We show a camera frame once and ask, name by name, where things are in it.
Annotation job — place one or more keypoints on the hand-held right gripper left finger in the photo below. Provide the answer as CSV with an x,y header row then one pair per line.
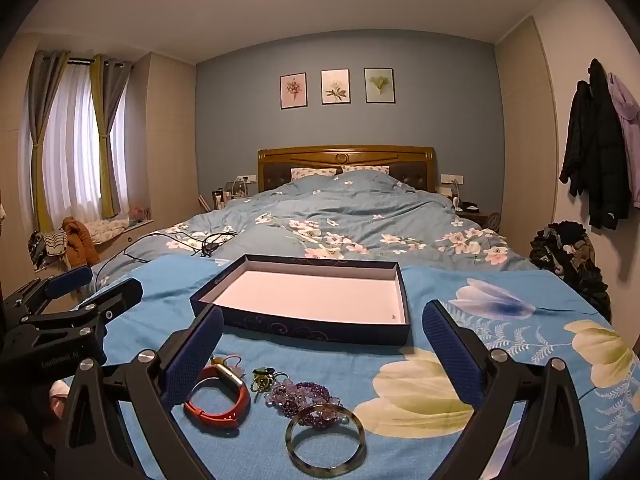
x,y
195,355

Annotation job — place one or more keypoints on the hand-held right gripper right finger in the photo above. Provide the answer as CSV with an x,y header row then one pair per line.
x,y
452,355

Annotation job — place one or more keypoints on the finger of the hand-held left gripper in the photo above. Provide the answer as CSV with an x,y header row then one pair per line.
x,y
67,280
117,297

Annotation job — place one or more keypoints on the pink flower charm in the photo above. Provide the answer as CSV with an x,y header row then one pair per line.
x,y
236,368

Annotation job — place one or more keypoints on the orange band smartwatch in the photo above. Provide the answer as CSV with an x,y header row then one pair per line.
x,y
235,410

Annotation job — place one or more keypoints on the tortoiseshell bangle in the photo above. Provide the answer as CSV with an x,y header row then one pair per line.
x,y
291,441

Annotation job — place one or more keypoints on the dark blue shallow box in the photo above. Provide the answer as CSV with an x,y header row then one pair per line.
x,y
310,295

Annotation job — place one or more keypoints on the person's left hand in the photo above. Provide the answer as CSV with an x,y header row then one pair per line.
x,y
60,397

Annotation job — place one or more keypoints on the brown padded jacket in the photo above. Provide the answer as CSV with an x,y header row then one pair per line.
x,y
80,245

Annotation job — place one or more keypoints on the striped cloth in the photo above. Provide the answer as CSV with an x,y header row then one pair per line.
x,y
47,246

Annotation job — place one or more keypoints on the light blue flower blanket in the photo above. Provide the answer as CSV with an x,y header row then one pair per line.
x,y
500,320

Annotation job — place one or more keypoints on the white sheer curtain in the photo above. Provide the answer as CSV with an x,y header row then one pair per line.
x,y
75,150

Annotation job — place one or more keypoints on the dark wooden nightstand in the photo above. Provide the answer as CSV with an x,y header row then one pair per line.
x,y
472,216

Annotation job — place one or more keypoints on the cluttered bedside table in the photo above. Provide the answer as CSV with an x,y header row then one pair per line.
x,y
230,195

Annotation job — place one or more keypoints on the dark pile of clothes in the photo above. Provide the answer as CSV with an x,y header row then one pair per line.
x,y
570,255

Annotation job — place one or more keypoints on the grey and green curtain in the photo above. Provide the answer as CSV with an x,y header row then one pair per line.
x,y
109,125
42,125

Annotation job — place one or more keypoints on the grey-blue floral quilt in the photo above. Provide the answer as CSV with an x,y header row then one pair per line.
x,y
325,205

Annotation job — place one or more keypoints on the floral pillow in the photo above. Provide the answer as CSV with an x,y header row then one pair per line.
x,y
365,169
312,173

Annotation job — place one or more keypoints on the wooden headboard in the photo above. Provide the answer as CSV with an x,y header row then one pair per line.
x,y
345,155

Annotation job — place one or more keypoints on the short black coat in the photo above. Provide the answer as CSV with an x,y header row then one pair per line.
x,y
575,140

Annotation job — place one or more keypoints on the long black coat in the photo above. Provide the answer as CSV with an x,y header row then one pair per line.
x,y
607,160

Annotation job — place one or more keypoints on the framed pink flower picture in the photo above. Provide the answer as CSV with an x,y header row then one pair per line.
x,y
293,91

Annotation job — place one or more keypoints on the framed green leaf picture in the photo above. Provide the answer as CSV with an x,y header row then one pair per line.
x,y
379,85

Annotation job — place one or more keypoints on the lilac jacket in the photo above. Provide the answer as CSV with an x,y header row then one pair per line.
x,y
630,125

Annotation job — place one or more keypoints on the framed white flower picture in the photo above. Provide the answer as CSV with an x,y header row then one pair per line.
x,y
335,87

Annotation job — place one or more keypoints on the white wall socket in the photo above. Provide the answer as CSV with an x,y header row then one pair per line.
x,y
246,178
452,178

